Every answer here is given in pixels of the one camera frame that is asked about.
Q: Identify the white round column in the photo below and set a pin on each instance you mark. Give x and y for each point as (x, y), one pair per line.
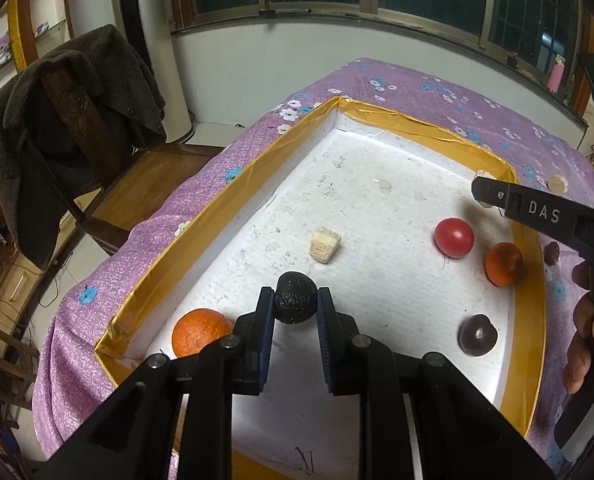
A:
(167, 85)

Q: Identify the purple floral tablecloth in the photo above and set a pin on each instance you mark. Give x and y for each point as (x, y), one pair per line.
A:
(177, 210)

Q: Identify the pink water bottle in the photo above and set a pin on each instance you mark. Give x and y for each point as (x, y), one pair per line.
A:
(557, 74)

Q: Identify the red jujube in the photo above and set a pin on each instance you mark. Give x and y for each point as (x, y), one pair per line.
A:
(553, 252)

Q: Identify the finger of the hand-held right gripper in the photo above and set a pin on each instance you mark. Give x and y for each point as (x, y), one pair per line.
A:
(542, 210)

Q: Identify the black wrinkled plum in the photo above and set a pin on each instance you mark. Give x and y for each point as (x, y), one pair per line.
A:
(295, 300)

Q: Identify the large orange mandarin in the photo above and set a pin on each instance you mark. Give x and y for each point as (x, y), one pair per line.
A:
(197, 330)

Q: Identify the dark fleece jacket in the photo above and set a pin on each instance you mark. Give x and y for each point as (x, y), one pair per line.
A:
(92, 65)

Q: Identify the wooden chair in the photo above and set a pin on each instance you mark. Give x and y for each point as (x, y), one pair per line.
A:
(7, 360)
(152, 175)

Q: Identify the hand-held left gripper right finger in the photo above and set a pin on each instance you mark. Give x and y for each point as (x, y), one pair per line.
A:
(325, 355)

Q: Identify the small orange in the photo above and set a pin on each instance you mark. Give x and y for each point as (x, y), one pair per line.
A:
(503, 263)

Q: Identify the yellow taped foam box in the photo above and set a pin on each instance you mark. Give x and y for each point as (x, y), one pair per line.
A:
(377, 170)

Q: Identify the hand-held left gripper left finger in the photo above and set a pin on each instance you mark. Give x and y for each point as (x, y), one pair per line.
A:
(264, 355)

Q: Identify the dark brown round fruit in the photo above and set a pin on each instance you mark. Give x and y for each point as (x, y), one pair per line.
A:
(478, 335)

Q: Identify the person's right hand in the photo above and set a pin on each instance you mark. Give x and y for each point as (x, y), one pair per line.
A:
(584, 330)

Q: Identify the red cherry tomato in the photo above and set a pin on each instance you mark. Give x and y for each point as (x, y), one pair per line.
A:
(454, 237)

